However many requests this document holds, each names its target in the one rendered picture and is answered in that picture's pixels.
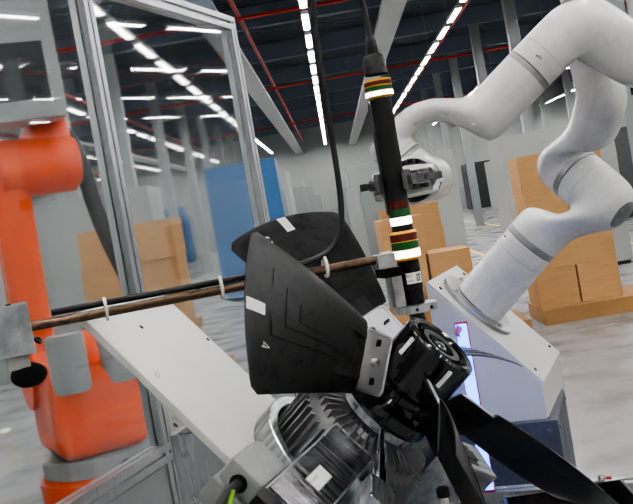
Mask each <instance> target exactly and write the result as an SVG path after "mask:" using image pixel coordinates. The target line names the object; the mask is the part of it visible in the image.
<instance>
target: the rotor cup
mask: <svg viewBox="0 0 633 504"><path fill-rule="evenodd" d="M411 337H413V339H414V341H413V342H412V343H411V345H410V346H409V347H408V348H407V349H406V350H405V351H404V353H403V354H402V355H401V354H400V353H399V351H400V350H401V348H402V347H403V346H404V345H405V344H406V343H407V342H408V340H409V339H410V338H411ZM435 341H439V342H442V343H443V344H444V345H445V347H446V351H443V350H442V349H440V348H439V347H438V346H437V345H436V343H435ZM448 371H450V372H452V374H451V375H450V377H449V378H448V379H447V380H446V381H445V382H444V383H443V384H442V385H441V387H440V388H438V387H436V384H437V383H438V382H439V381H440V380H441V379H442V378H443V377H444V376H445V374H446V373H447V372H448ZM472 371H473V368H472V365H471V362H470V360H469V358H468V357H467V355H466V354H465V352H464V351H463V350H462V349H461V348H460V347H459V346H458V345H457V343H456V342H455V341H453V340H452V339H451V338H450V337H449V336H448V335H447V334H446V333H444V332H443V331H442V330H441V329H439V328H438V327H436V326H435V325H433V324H432V323H430V322H428V321H426V320H424V319H421V318H416V317H413V318H411V319H410V320H408V321H407V323H406V324H405V325H404V326H403V327H402V328H401V329H400V331H399V332H398V333H397V334H396V335H395V336H394V338H393V339H392V348H391V354H390V359H389V365H388V370H387V375H386V381H385V386H384V391H383V394H382V395H381V398H378V397H375V396H372V395H369V394H366V393H363V392H360V391H357V390H355V393H356V395H357V396H358V398H359V399H360V401H361V402H362V403H363V404H364V406H365V407H366V408H367V409H368V410H369V411H370V412H371V413H372V414H373V415H374V416H375V417H376V418H377V419H378V420H379V421H380V422H382V423H383V424H384V425H385V426H387V427H388V428H389V429H391V430H392V431H394V432H395V433H397V434H399V435H401V436H403V437H405V438H407V439H410V440H414V441H421V440H423V439H424V438H425V437H426V436H425V434H424V432H423V430H422V423H421V422H420V420H419V412H422V388H423V377H426V379H429V381H430V382H431V384H432V386H433V388H434V390H435V392H436V394H437V396H439V400H440V398H441V399H442V400H443V401H444V403H446V401H447V400H448V399H449V398H450V397H451V396H452V395H453V394H454V393H455V392H456V390H457V389H458V388H459V387H460V386H461V385H462V384H463V383H464V382H465V381H466V379H467V378H468V377H469V376H470V375H471V373H472Z"/></svg>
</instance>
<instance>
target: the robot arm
mask: <svg viewBox="0 0 633 504"><path fill-rule="evenodd" d="M568 66H569V69H570V71H571V74H572V77H573V80H574V84H575V89H576V98H575V103H574V108H573V113H572V117H571V120H570V122H569V125H568V126H567V128H566V130H565V131H564V133H563V134H562V135H561V136H559V137H558V138H557V139H556V140H554V141H553V142H552V143H550V144H549V145H548V146H547V147H546V148H545V149H544V150H543V151H542V153H541V154H540V156H539V158H538V161H537V172H538V175H539V177H540V179H541V180H542V182H543V183H544V184H545V185H546V186H547V187H548V188H549V189H550V190H551V191H552V192H553V193H554V194H555V195H557V196H558V197H559V198H560V199H561V200H562V201H563V202H565V203H566V204H567V205H568V206H569V207H570V210H569V211H567V212H565V213H562V214H555V213H551V212H548V211H545V210H542V209H539V208H527V209H525V210H524V211H522V212H521V213H520V214H519V215H518V216H517V217H516V218H515V220H514V221H513V222H512V223H511V224H510V225H509V227H508V228H507V229H506V230H505V232H504V233H503V234H502V235H501V236H500V238H499V239H498V240H497V241H496V242H495V243H494V245H493V246H492V247H491V248H490V249H489V251H488V252H487V253H486V254H485V255H484V257H483V258H482V259H481V260H480V261H479V263H478V264H477V265H476V266H475V267H474V268H473V270H472V271H471V272H470V273H469V274H468V276H467V277H466V278H465V279H463V278H462V277H460V278H457V277H455V276H451V275H449V276H447V277H446V278H445V279H444V285H445V287H446V289H447V290H448V292H449V293H450V294H451V296H452V297H453V298H454V299H455V300H456V301H457V302H458V303H459V304H460V305H461V306H462V307H463V308H464V309H465V310H466V311H467V312H468V313H470V314H471V315H472V316H473V317H475V318H476V319H477V320H479V321H480V322H481V323H483V324H484V325H486V326H487V327H489V328H490V329H492V330H494V331H496V332H498V333H500V334H504V335H508V334H510V333H511V331H512V325H511V323H510V322H509V320H508V319H507V317H506V316H505V314H506V313H507V312H508V311H509V309H510V308H511V307H512V306H513V305H514V304H515V303H516V301H517V300H518V299H519V298H520V297H521V296H522V294H523V293H524V292H525V291H526V290H527V289H528V287H529V286H530V285H531V284H532V283H533V282H534V281H535V279H536V278H537V277H538V276H539V275H540V274H541V272H542V271H543V270H544V269H545V268H546V267H547V266H548V264H549V263H550V262H551V261H552V260H553V259H554V257H555V256H556V255H557V254H558V253H559V252H560V251H561V250H562V249H563V248H564V247H565V246H566V245H567V244H568V243H570V242H571V241H573V240H574V239H576V238H579V237H581V236H584V235H588V234H593V233H598V232H603V231H607V230H611V229H614V228H616V227H618V226H620V225H621V224H622V223H624V222H625V221H626V220H627V218H628V217H629V216H630V214H631V213H632V211H633V188H632V187H631V185H630V184H629V183H628V182H627V181H626V180H625V179H624V178H623V177H622V176H621V175H620V174H619V173H618V172H616V171H615V170H614V169H613V168H612V167H610V166H609V165H608V164H607V163H606V162H604V161H603V160H602V159H601V158H599V157H598V156H597V155H596V154H595V153H593V152H592V151H597V150H600V149H602V148H604V147H606V146H608V145H609V144H611V143H612V142H613V141H614V139H615V138H616V137H617V135H618V133H619V131H620V129H621V126H622V123H623V119H624V116H625V112H626V108H627V102H628V95H627V89H626V86H628V87H632V88H633V18H632V17H630V16H629V15H627V14H626V13H624V12H623V11H622V10H620V9H619V8H617V7H616V6H614V5H612V4H611V3H609V2H607V1H605V0H579V1H571V2H567V3H564V4H561V5H559V6H558V7H556V8H554V9H553V10H552V11H551V12H549V13H548V14H547V15H546V16H545V17H544V18H543V19H542V20H541V21H540V22H539V23H538V24H537V25H536V26H535V27H534V28H533V29H532V30H531V32H530V33H529V34H528V35H527V36H526V37H525V38H524V39H523V40H522V41H521V42H520V43H519V44H518V45H517V46H516V47H515V48H514V49H513V50H512V51H511V52H510V54H509V55H508V56H507V57H506V58H505V59H504V60H503V61H502V62H501V63H500V64H499V65H498V66H497V67H496V69H495V70H494V71H493V72H492V73H491V74H490V75H489V76H488V77H487V78H486V79H485V80H484V81H483V82H482V84H481V85H480V86H479V87H478V88H477V89H476V90H475V91H474V92H473V93H472V94H470V95H469V96H466V97H463V98H436V99H429V100H424V101H421V102H418V103H415V104H413V105H411V106H409V107H407V108H406V109H405V110H403V111H402V112H401V113H400V114H398V115H397V116H396V117H395V118H394V119H395V125H396V131H397V136H398V142H399V148H400V154H401V160H402V166H403V170H402V171H401V177H402V183H403V189H404V190H407V195H408V200H409V204H412V205H417V204H423V203H428V202H433V201H437V200H440V199H442V198H443V197H445V196H446V195H447V194H448V193H449V191H450V190H451V187H452V185H453V173H452V170H451V168H450V166H449V165H448V163H447V162H446V161H444V160H443V159H441V158H439V157H436V156H432V155H430V154H429V153H428V152H426V151H425V150H424V149H423V148H422V147H421V146H420V145H418V144H417V143H416V142H415V141H414V139H413V135H414V134H415V133H416V132H417V131H418V130H419V129H420V128H422V127H423V126H425V125H427V124H430V123H435V122H446V123H451V124H455V125H457V126H460V127H462V128H464V129H466V130H468V131H469V132H471V133H473V134H475V135H477V136H479V137H481V138H483V139H486V140H493V139H495V138H497V137H499V136H500V135H501V134H502V133H503V132H504V131H505V130H506V129H507V128H508V127H509V126H510V125H511V124H512V123H513V122H514V121H515V120H516V119H517V118H518V117H519V116H520V115H521V114H522V113H523V112H524V111H525V110H526V109H527V108H528V107H529V106H530V105H531V104H532V103H533V102H534V101H535V100H536V99H537V98H538V97H539V96H540V95H541V94H542V93H543V92H544V91H545V90H546V89H547V88H548V87H549V86H550V85H551V84H552V83H553V82H554V81H555V80H556V79H557V78H558V77H559V76H560V75H561V73H562V72H563V71H564V70H565V69H566V68H567V67H568ZM371 178H372V180H370V181H369V182H368V183H367V184H361V185H360V191H361V192H364V191H370V192H372V193H373V192H374V198H375V201H377V202H384V197H383V191H382V185H381V179H380V174H379V172H378V173H375V174H373V175H372V177H371Z"/></svg>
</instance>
